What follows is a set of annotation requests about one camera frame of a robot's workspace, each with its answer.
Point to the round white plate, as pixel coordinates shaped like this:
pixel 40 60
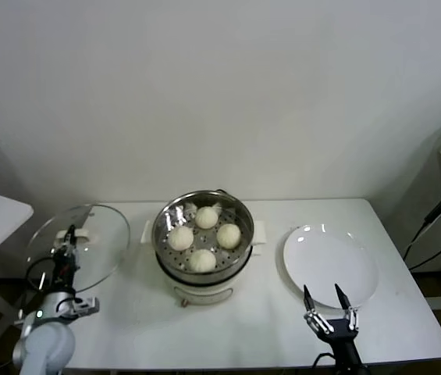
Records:
pixel 329 258

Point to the cream electric cooking pot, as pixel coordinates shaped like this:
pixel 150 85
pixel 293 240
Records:
pixel 200 295

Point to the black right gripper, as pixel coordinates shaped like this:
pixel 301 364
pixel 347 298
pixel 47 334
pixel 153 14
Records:
pixel 341 336

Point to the perforated steel steamer basket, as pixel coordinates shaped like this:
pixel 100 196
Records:
pixel 165 234

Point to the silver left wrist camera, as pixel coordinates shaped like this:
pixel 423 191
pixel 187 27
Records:
pixel 87 305

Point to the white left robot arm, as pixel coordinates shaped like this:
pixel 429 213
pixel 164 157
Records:
pixel 48 340

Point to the small white side table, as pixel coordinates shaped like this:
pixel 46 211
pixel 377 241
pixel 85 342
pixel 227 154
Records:
pixel 7 218

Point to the white steamed baozi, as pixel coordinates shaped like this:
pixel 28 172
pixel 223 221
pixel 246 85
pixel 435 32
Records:
pixel 206 217
pixel 181 238
pixel 228 236
pixel 203 260

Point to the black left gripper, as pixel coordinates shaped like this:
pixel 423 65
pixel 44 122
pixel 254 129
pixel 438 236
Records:
pixel 66 271

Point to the round glass pot lid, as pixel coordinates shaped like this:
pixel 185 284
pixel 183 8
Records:
pixel 103 234

